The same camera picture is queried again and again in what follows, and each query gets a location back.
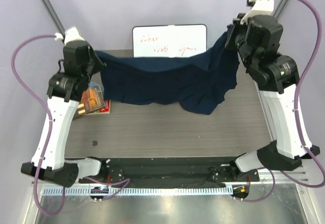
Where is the white whiteboard with red writing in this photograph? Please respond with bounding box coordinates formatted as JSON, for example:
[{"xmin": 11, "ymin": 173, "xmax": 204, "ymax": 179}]
[{"xmin": 132, "ymin": 24, "xmax": 207, "ymax": 57}]

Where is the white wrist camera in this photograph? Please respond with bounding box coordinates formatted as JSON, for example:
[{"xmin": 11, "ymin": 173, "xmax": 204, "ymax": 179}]
[
  {"xmin": 54, "ymin": 26, "xmax": 85, "ymax": 45},
  {"xmin": 240, "ymin": 0, "xmax": 274, "ymax": 25}
]

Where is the dark blue t shirt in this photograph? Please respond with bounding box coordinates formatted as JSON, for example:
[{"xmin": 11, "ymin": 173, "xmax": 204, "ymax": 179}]
[{"xmin": 96, "ymin": 33, "xmax": 240, "ymax": 115}]

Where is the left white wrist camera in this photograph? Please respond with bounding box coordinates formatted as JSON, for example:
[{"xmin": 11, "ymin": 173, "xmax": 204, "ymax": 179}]
[{"xmin": 54, "ymin": 26, "xmax": 85, "ymax": 45}]

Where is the blue nineteen eighty-four book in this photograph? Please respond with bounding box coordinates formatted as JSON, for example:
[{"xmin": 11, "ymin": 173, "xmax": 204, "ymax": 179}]
[{"xmin": 88, "ymin": 82, "xmax": 104, "ymax": 92}]

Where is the dark orange cover book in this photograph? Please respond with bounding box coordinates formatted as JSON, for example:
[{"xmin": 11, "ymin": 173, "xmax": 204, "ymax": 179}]
[{"xmin": 73, "ymin": 86, "xmax": 105, "ymax": 118}]

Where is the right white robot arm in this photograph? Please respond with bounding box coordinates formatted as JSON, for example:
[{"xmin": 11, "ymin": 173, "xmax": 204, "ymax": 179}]
[{"xmin": 225, "ymin": 13, "xmax": 311, "ymax": 181}]

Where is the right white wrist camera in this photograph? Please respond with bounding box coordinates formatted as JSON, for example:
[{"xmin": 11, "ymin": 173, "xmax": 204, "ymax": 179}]
[{"xmin": 240, "ymin": 0, "xmax": 274, "ymax": 25}]

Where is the aluminium rail frame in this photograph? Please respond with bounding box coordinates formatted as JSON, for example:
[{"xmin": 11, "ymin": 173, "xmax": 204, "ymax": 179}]
[{"xmin": 31, "ymin": 81, "xmax": 309, "ymax": 197}]

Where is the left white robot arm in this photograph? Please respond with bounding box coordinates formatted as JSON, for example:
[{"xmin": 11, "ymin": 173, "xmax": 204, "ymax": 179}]
[{"xmin": 21, "ymin": 40, "xmax": 108, "ymax": 187}]

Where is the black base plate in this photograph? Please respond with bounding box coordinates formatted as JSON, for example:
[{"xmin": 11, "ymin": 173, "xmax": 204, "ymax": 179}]
[{"xmin": 76, "ymin": 156, "xmax": 259, "ymax": 184}]

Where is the red paperback book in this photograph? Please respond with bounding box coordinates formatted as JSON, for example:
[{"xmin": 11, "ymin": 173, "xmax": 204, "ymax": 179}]
[{"xmin": 87, "ymin": 100, "xmax": 111, "ymax": 115}]

